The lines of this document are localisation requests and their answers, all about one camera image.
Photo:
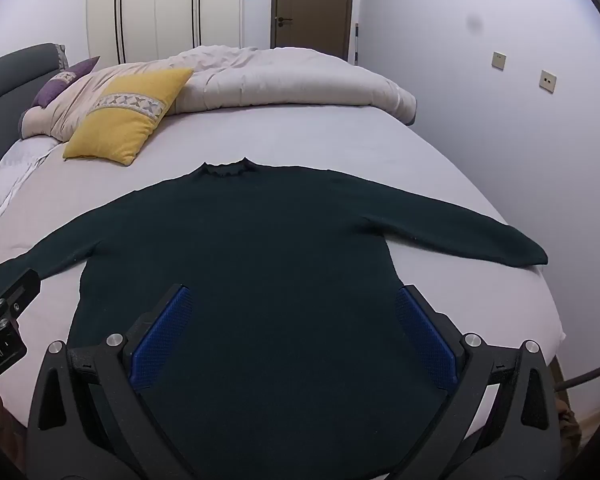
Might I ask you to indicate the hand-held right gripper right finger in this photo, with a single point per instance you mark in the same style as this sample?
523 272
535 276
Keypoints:
427 340

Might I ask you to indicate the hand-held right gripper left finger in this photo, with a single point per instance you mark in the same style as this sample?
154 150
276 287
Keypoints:
162 340

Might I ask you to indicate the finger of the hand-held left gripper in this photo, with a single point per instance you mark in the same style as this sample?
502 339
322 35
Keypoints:
17 287

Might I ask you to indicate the dark green sweater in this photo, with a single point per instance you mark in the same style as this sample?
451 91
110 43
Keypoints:
280 260

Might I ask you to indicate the yellow pillow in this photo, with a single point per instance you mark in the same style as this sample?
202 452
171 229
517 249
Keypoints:
115 130

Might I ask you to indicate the purple pillow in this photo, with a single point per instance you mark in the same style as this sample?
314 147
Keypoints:
52 91

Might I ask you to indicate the grey upholstered headboard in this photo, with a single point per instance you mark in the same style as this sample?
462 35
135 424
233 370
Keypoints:
10 75

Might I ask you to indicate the beige duvet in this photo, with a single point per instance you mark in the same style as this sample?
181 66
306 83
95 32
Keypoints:
280 80

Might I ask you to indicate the cream wardrobe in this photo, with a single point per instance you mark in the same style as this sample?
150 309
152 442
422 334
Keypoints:
145 10

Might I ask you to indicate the brown door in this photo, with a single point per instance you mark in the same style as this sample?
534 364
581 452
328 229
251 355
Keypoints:
315 0

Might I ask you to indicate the beige wall socket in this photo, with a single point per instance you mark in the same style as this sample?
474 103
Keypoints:
547 81
499 60

